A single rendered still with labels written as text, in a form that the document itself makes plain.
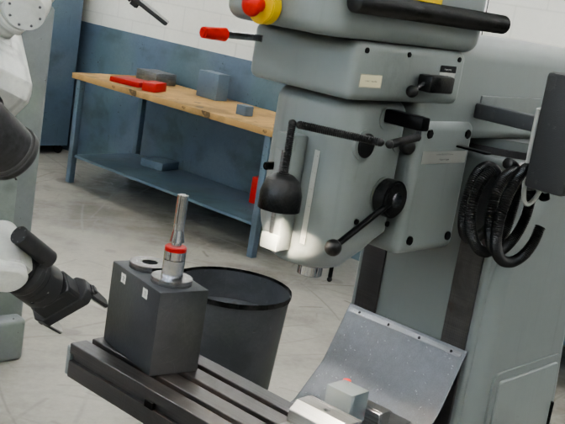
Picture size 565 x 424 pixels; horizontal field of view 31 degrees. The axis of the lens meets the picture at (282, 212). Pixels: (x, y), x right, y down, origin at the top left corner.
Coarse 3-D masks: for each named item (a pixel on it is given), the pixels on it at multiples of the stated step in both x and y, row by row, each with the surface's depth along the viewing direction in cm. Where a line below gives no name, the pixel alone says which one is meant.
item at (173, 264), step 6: (168, 252) 212; (186, 252) 214; (168, 258) 212; (174, 258) 212; (180, 258) 212; (162, 264) 214; (168, 264) 212; (174, 264) 212; (180, 264) 213; (162, 270) 214; (168, 270) 213; (174, 270) 213; (180, 270) 213; (162, 276) 214; (168, 276) 213; (174, 276) 213; (180, 276) 214
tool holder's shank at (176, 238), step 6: (180, 198) 210; (186, 198) 210; (180, 204) 211; (186, 204) 211; (180, 210) 211; (186, 210) 212; (180, 216) 211; (174, 222) 212; (180, 222) 211; (174, 228) 212; (180, 228) 212; (174, 234) 212; (180, 234) 212; (174, 240) 212; (180, 240) 212; (174, 246) 213; (180, 246) 213
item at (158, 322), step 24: (120, 264) 222; (144, 264) 220; (120, 288) 221; (144, 288) 213; (168, 288) 211; (192, 288) 214; (120, 312) 221; (144, 312) 213; (168, 312) 210; (192, 312) 213; (120, 336) 221; (144, 336) 213; (168, 336) 211; (192, 336) 215; (144, 360) 213; (168, 360) 213; (192, 360) 217
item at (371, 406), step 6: (372, 402) 189; (366, 408) 186; (372, 408) 186; (378, 408) 186; (384, 408) 187; (366, 414) 186; (372, 414) 185; (378, 414) 184; (384, 414) 185; (390, 414) 195; (366, 420) 186; (372, 420) 185; (378, 420) 184; (384, 420) 186; (390, 420) 193; (396, 420) 193; (402, 420) 193
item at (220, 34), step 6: (204, 30) 167; (210, 30) 168; (216, 30) 169; (222, 30) 170; (228, 30) 171; (204, 36) 168; (210, 36) 168; (216, 36) 169; (222, 36) 170; (228, 36) 171; (234, 36) 172; (240, 36) 174; (246, 36) 175; (252, 36) 176; (258, 36) 177
